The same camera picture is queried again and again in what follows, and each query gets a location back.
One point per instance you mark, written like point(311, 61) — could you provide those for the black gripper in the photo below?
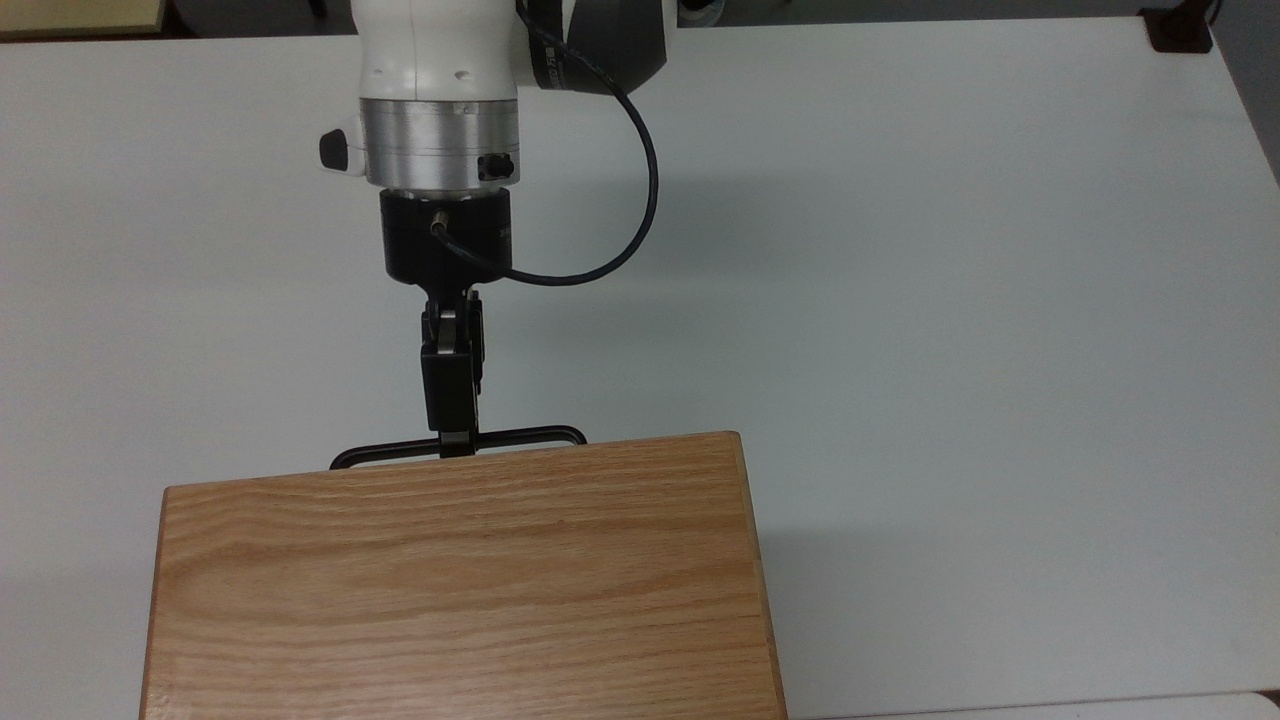
point(445, 240)

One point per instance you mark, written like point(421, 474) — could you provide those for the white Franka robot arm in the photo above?
point(440, 90)

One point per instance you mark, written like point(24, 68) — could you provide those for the wooden two-drawer cabinet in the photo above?
point(460, 590)

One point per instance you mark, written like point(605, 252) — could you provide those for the light wooden board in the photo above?
point(80, 15)

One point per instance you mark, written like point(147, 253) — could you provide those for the black table clamp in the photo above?
point(1178, 30)

